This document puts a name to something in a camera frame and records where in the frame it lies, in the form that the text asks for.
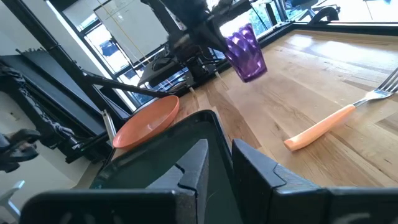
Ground braided cable sleeve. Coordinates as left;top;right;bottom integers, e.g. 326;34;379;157
0;63;75;142

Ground fork with orange handle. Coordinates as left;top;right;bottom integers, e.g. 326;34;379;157
283;67;398;152

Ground silver metal bracket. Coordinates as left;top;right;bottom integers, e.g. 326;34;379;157
101;108;118;147

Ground black office chair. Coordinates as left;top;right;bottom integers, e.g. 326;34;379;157
0;129;43;174

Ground white plastic stand leg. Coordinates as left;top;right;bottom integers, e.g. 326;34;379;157
0;179;26;220

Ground purple translucent plastic cup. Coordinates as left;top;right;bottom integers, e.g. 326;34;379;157
224;23;268;83

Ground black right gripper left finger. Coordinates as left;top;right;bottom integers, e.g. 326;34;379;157
146;139;210;224

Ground dark green plastic tray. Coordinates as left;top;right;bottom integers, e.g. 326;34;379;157
90;109;243;224

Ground orange round plate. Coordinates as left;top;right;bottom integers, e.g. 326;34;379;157
112;95;180;151

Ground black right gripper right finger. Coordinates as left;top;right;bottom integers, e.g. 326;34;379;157
231;139;329;224

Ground black frame clamp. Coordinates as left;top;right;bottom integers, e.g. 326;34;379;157
307;6;340;24

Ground dark gray desk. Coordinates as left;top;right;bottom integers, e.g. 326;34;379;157
0;48;131;164

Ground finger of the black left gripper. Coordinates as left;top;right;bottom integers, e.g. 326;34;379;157
195;23;233;54

